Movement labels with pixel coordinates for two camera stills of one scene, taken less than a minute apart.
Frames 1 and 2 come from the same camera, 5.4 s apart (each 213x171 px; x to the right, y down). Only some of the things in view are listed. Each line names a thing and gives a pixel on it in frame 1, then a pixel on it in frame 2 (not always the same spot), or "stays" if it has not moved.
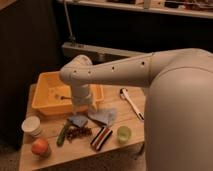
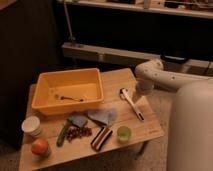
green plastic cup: (124, 134) stays
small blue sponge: (79, 120) stays
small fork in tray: (62, 97) stays
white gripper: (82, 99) → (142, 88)
